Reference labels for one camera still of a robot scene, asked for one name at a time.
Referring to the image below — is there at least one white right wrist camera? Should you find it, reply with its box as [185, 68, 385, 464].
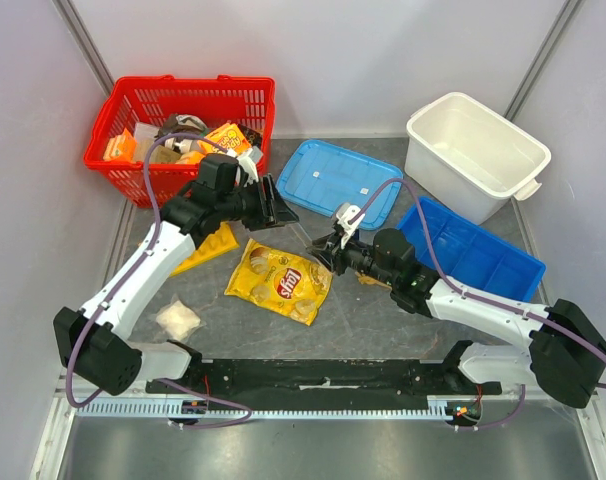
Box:
[334, 202, 365, 249]

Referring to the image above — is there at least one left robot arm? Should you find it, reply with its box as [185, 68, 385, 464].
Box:
[53, 154, 299, 396]

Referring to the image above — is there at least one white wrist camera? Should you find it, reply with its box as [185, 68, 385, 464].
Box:
[227, 146, 263, 186]
[334, 202, 365, 249]

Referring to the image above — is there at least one white powder plastic bag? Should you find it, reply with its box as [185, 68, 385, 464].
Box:
[155, 295, 205, 341]

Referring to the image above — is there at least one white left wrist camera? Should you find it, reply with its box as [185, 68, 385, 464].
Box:
[227, 146, 263, 186]

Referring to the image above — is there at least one red plastic shopping basket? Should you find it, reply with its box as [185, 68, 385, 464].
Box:
[83, 75, 276, 208]

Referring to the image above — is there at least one orange Scrub Daddy box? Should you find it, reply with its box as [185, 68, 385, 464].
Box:
[199, 123, 252, 155]

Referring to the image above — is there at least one yellow test tube rack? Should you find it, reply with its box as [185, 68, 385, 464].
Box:
[171, 222, 239, 277]

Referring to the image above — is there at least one yellow Lays chips bag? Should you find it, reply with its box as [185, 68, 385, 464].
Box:
[225, 239, 332, 326]

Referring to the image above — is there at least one blue divided plastic bin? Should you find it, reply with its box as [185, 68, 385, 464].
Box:
[420, 197, 546, 301]

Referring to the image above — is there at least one orange carton in basket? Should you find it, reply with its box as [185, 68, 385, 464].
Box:
[103, 128, 137, 163]

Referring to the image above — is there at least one white slotted cable duct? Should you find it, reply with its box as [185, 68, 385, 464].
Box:
[77, 397, 453, 421]

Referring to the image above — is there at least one white plastic tub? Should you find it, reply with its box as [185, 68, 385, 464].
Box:
[404, 92, 552, 225]

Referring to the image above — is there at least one light blue plastic lid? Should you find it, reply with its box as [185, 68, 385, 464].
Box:
[269, 138, 407, 237]

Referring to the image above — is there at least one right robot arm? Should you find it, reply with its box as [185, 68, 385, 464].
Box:
[307, 229, 606, 409]

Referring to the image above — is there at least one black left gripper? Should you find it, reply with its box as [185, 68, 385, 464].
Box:
[218, 174, 299, 233]

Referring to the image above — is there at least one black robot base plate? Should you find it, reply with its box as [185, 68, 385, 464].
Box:
[176, 359, 502, 410]

